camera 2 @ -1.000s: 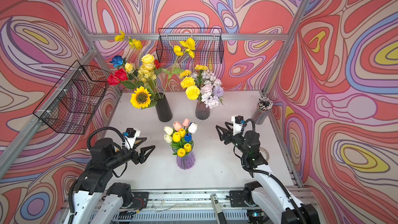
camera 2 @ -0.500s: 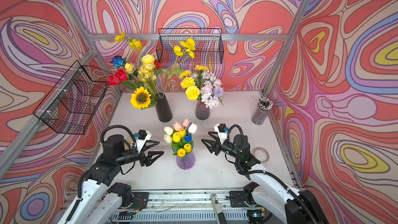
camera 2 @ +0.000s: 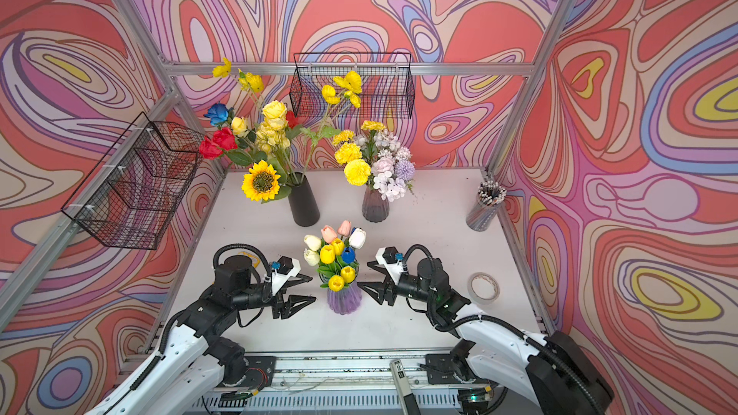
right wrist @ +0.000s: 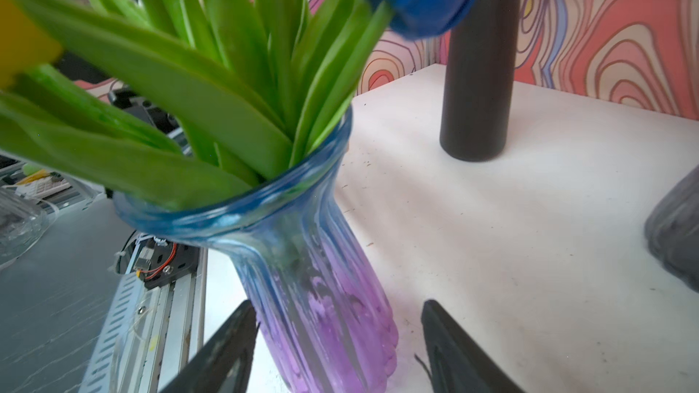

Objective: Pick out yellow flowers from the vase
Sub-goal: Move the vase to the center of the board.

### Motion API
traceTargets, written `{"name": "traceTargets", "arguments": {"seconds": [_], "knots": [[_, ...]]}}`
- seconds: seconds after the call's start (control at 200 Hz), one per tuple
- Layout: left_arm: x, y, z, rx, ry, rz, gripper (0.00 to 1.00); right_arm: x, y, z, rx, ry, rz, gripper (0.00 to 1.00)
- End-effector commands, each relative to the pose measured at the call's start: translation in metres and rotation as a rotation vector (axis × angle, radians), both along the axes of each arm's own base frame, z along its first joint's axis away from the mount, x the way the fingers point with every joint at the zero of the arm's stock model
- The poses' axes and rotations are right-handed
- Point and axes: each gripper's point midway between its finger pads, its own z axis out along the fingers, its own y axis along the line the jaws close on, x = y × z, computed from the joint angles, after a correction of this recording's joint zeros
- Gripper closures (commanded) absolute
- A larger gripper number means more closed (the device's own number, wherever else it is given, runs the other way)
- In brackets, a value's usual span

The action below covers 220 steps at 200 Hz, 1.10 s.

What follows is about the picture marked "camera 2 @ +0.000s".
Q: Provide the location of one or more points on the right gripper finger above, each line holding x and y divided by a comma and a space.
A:
377, 267
380, 292

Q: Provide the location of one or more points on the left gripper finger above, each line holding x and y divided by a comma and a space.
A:
296, 281
294, 304

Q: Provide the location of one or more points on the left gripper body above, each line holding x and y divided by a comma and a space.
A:
276, 292

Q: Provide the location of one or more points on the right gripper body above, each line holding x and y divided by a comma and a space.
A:
408, 286

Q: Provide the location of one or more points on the purple glass tulip vase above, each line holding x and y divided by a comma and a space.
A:
345, 301

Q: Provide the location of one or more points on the yellow tulip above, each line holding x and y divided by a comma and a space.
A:
327, 255
336, 283

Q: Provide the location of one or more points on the yellow tulip front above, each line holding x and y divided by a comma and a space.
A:
336, 283

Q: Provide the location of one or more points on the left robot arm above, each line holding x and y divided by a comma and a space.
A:
193, 356

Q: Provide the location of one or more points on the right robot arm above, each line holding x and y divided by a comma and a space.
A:
551, 371

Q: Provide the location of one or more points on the red grey glass vase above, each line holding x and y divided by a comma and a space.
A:
375, 208

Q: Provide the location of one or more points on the black vase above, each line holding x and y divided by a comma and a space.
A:
304, 208

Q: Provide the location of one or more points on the blue tulip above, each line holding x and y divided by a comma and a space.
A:
349, 255

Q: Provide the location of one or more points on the tulip bunch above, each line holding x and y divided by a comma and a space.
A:
344, 236

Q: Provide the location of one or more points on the white tape roll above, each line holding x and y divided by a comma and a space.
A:
483, 289

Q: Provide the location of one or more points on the sunflower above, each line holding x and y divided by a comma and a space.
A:
261, 183

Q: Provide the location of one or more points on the yellow and lilac bouquet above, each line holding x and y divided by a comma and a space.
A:
372, 156

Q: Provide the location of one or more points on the patterned pen cup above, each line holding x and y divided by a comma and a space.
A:
490, 198

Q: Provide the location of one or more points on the mixed rose bouquet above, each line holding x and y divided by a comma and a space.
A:
242, 142

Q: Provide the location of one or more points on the tool on front rail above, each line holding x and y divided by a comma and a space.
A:
406, 398

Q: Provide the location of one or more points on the left black wire basket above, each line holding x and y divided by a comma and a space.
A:
132, 194

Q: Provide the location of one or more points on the black wire basket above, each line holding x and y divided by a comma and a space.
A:
132, 194
388, 83

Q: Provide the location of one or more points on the back black wire basket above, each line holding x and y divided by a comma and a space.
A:
388, 83

